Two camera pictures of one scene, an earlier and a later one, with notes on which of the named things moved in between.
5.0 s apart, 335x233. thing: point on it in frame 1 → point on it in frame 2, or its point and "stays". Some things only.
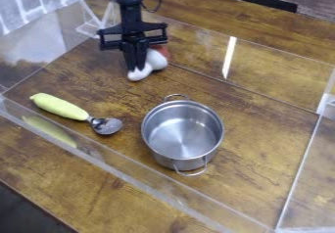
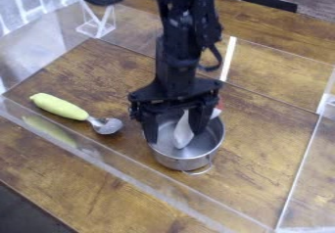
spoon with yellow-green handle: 102,125 stays
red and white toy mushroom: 157,62 → 183,132
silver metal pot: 181,129 stays
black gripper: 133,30 → 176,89
